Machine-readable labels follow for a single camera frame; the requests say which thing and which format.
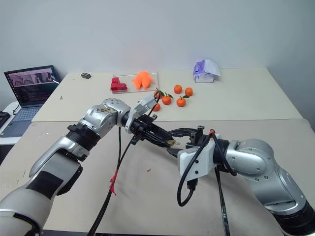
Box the red building blocks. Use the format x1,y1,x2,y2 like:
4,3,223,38
110,77,128,92

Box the beige table cover sheet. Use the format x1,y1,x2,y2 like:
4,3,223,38
0,118,315,236

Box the orange plush toy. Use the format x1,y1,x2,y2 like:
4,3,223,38
131,70,155,89

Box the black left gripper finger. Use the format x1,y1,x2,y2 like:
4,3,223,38
143,134,171,148
147,123,174,141

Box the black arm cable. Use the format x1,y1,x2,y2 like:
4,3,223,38
214,165,231,236
86,94,162,236

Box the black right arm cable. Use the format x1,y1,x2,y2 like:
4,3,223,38
214,165,231,236

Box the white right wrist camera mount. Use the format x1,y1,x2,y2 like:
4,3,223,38
177,140,219,179

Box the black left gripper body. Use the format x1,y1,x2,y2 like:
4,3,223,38
127,114,161,146

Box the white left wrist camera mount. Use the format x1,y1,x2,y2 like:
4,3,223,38
125,94,160,135

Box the purple white tape dispenser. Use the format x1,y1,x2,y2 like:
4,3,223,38
192,59,221,84

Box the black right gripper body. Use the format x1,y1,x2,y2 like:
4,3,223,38
185,125,215,148

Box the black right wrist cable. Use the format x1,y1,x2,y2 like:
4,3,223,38
176,132,237,207

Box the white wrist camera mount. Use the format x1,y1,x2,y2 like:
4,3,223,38
177,140,219,179
125,94,160,135

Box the black device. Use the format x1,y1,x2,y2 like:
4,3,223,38
0,111,11,129

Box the open grey laptop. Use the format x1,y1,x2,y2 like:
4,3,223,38
0,64,62,138

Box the red tape on cable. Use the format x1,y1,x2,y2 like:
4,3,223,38
109,169,119,196

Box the clear plastic tray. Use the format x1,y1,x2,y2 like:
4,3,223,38
110,71,160,95

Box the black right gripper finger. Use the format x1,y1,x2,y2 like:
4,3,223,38
168,127,198,139
166,147,185,159

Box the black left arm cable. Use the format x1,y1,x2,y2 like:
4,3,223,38
86,94,162,236

